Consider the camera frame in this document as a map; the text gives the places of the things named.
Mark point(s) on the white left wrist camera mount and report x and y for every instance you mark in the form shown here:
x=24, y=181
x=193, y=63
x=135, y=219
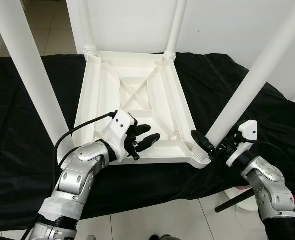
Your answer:
x=120, y=125

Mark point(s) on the black robot right foot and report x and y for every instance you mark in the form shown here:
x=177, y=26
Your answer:
x=161, y=237

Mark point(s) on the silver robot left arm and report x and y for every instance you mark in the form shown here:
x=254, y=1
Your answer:
x=77, y=175

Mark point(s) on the black tablecloth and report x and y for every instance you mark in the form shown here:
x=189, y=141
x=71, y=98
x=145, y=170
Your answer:
x=267, y=160

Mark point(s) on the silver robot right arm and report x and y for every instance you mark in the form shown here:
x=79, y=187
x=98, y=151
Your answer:
x=267, y=185

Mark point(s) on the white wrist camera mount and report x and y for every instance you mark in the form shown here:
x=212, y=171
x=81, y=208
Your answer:
x=247, y=131
x=120, y=125

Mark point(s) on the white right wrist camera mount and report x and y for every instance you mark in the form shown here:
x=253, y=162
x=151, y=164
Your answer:
x=247, y=131

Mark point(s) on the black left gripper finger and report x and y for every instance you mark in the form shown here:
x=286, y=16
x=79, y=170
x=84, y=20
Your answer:
x=142, y=130
x=150, y=141

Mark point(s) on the white plastic table leg tube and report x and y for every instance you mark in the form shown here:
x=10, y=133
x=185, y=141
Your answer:
x=30, y=70
x=257, y=85
x=176, y=25
x=81, y=25

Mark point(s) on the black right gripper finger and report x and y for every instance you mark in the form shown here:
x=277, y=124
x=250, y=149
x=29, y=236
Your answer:
x=202, y=141

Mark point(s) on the white round stand base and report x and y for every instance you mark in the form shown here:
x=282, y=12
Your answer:
x=245, y=192

